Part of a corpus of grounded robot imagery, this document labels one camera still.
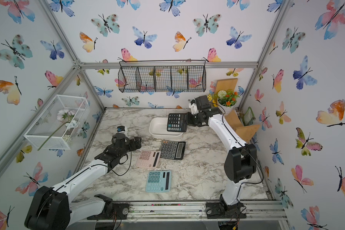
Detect black wire wall basket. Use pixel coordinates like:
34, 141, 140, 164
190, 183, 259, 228
118, 59, 207, 93

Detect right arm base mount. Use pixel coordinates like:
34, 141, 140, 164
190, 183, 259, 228
205, 202, 247, 219

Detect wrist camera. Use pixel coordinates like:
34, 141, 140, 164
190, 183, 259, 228
117, 125, 128, 137
188, 99, 199, 115

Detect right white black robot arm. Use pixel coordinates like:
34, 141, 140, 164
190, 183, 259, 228
187, 96, 257, 206

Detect teal calculator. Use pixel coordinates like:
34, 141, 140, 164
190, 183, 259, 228
145, 170, 172, 193

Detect white storage box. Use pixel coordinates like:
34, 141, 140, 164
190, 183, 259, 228
149, 117, 183, 140

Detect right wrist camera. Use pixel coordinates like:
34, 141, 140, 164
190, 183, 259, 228
188, 99, 199, 115

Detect white pot orange flowers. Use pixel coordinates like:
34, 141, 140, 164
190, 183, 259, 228
217, 90, 240, 115

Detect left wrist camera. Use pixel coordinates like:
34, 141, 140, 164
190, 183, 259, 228
117, 125, 128, 137

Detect wooden corner shelf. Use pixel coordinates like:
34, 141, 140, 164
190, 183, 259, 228
216, 79, 260, 143

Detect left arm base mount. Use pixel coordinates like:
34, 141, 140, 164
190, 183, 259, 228
87, 194, 130, 220

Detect black calculator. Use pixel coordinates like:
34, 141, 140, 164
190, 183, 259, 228
167, 113, 188, 132

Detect white mesh wall box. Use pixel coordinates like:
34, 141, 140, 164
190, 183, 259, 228
24, 94, 90, 150

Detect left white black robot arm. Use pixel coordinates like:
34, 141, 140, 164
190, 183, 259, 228
25, 133, 142, 230

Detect aluminium front rail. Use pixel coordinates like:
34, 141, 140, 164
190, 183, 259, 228
74, 200, 288, 222

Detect dark grey calculator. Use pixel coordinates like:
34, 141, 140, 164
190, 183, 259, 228
160, 140, 186, 160

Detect green framed small board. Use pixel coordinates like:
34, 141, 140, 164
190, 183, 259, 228
242, 107, 255, 126

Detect pink artificial flower stem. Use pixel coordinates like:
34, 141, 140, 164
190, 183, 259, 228
37, 109, 76, 150

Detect pink calculator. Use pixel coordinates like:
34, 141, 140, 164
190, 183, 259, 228
136, 150, 161, 169

